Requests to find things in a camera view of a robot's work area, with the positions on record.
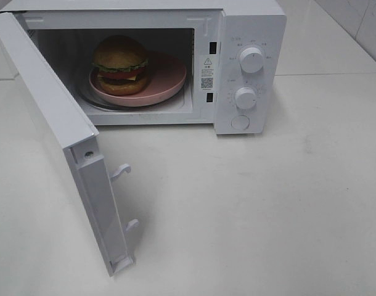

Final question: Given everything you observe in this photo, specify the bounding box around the white round door-release button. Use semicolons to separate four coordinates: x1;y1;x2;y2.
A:
231;115;250;131

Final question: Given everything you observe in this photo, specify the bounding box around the pink plate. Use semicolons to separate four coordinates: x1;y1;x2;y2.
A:
89;51;187;107

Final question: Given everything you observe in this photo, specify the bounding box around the burger with lettuce tomato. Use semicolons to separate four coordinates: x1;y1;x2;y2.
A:
92;35;149;96

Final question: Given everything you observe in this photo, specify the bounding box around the white lower microwave knob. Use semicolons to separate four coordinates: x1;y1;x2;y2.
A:
235;87;256;110

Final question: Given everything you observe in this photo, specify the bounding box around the white microwave knob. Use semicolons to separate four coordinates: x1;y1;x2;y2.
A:
235;87;256;110
238;45;264;73

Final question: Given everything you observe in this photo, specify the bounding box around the white microwave oven body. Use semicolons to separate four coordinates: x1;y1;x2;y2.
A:
0;1;287;134

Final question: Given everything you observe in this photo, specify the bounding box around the white upper microwave knob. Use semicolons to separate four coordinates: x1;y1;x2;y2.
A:
238;45;264;73

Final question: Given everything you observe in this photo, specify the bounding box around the glass microwave turntable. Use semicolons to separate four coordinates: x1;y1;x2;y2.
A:
80;90;185;112

